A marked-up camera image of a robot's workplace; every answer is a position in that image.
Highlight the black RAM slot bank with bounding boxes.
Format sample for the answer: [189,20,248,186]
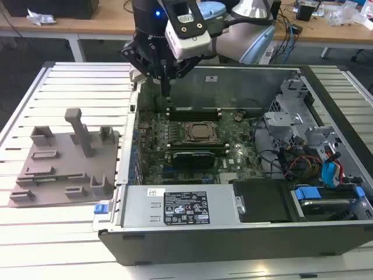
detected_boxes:
[167,141,228,155]
[168,108,223,122]

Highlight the wooden desk with white legs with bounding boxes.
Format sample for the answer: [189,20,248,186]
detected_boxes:
[0,0,140,64]
[272,0,373,61]

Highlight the black box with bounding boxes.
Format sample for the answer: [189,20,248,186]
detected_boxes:
[5,0,100,20]

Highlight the crumpled clear plastic wrap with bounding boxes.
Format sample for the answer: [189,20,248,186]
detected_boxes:
[26,8,58,26]

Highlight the white power strip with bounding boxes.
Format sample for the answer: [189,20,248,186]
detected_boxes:
[258,47,275,65]

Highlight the silver CPU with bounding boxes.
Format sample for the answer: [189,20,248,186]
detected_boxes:
[191,124,213,138]

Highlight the CPU socket with metal cover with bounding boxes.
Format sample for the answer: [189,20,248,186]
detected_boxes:
[183,121,220,143]

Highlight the black graphics card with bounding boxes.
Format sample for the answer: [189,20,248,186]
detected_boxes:
[171,150,216,170]

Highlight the black cup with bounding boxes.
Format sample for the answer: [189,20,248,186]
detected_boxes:
[295,2,317,22]

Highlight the grey plastic parts rack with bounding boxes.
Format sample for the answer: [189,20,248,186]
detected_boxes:
[8,108,121,209]

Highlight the green motherboard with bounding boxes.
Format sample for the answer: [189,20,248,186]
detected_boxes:
[135,107,272,185]

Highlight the silver metal drive cage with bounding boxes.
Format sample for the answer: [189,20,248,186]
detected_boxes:
[263,75,342,153]

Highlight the grey power supply unit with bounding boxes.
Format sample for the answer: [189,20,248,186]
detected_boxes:
[121,185,243,229]

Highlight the clear plastic bags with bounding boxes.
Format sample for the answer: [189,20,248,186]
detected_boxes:
[325,1,368,27]

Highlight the black plastic shroud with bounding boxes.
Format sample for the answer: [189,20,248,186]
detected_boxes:
[233,179,295,224]

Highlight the black open PC case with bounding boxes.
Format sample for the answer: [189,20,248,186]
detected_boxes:
[92,64,373,267]

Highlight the blue disk connector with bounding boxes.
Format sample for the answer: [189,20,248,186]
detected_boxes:
[322,162,340,186]

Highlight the hard disk in blue carrier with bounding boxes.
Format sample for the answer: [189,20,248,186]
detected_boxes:
[291,185,365,222]

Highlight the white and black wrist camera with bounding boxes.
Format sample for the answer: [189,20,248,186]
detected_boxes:
[163,0,211,61]

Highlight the red and yellow wire bundle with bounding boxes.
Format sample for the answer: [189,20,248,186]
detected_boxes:
[288,154,325,179]

